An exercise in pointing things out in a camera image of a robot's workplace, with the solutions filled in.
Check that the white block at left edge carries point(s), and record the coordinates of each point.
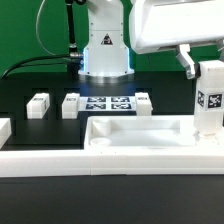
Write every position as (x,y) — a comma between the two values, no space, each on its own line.
(5,130)

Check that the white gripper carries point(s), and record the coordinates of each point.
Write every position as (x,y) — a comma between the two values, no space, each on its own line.
(159,25)

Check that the white desk top panel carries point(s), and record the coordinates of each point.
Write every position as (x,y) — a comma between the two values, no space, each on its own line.
(154,145)

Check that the fiducial marker sheet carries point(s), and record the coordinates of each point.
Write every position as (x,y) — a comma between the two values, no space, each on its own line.
(110,103)

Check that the white L-shaped fixture wall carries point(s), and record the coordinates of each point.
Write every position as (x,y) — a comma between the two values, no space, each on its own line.
(42,163)

